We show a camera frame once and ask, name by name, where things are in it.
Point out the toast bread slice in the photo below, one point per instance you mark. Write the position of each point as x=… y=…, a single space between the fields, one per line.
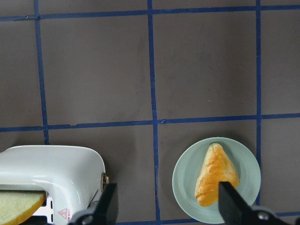
x=18 y=206

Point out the white toaster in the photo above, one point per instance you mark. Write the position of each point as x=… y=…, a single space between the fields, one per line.
x=72 y=177

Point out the green plate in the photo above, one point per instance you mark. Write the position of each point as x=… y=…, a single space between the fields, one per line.
x=188 y=167

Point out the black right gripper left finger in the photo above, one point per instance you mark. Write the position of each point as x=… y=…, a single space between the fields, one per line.
x=103 y=213

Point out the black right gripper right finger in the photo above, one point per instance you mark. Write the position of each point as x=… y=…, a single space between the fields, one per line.
x=235 y=211

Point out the triangular yellow pastry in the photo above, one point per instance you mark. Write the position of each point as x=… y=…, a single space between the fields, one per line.
x=217 y=167

